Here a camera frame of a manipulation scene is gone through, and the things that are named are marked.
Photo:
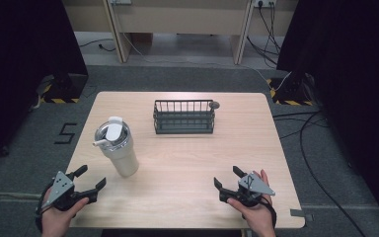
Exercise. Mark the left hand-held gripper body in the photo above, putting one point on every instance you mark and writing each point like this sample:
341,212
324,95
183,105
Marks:
62,187

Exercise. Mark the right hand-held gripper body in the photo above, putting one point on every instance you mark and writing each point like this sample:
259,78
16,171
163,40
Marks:
255,186

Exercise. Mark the person's left hand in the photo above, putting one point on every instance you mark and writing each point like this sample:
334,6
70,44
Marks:
57,219

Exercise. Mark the small round grey knob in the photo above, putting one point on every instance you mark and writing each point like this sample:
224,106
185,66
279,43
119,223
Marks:
214,105

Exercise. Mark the black stand base striped tape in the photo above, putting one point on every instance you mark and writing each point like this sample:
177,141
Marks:
292,90
67,87

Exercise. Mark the dark curtain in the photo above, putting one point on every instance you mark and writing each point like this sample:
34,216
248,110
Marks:
352,82
23,65

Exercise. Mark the white wall socket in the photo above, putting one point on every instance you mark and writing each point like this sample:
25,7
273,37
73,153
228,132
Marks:
121,1
265,2

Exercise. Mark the person's right hand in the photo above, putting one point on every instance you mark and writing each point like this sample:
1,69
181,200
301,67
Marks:
256,219

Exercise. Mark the cream tumbler with lid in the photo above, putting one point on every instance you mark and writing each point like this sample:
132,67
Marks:
120,148

